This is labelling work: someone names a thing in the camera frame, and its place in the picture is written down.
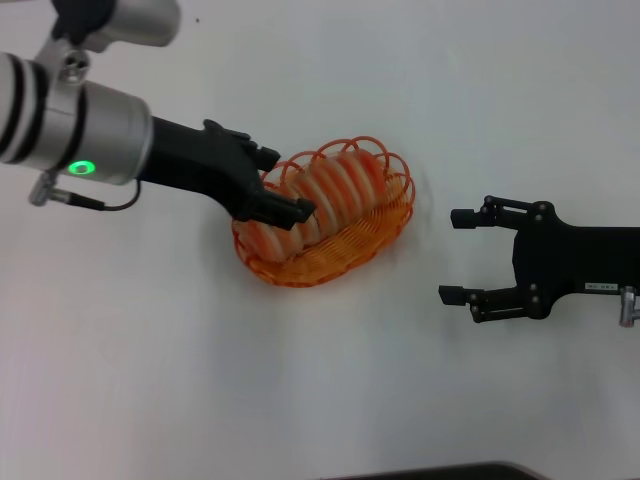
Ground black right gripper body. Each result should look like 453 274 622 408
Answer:
511 201 640 320

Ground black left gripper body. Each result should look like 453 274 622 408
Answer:
141 115 265 222

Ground orange striped bread loaf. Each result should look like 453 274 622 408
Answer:
238 148 389 264

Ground orange woven plastic basket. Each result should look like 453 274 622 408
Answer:
230 134 418 289

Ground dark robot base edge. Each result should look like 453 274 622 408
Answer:
344 460 549 480

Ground left arm cable with plug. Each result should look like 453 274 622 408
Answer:
28 169 143 212

